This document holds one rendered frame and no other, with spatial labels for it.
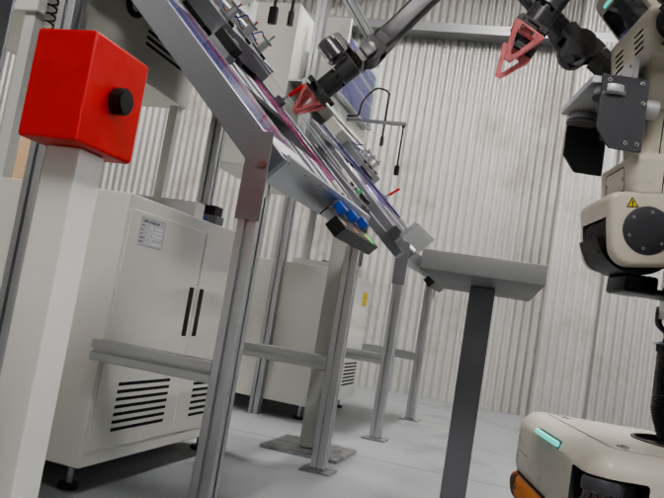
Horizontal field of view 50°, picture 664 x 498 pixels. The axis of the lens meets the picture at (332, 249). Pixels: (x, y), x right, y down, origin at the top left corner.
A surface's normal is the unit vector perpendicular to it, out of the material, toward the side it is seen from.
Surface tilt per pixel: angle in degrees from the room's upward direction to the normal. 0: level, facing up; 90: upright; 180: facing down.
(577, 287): 90
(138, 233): 90
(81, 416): 90
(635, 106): 90
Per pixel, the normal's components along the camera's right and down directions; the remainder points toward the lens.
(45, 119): -0.28, -0.13
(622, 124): -0.05, -0.10
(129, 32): 0.94, 0.13
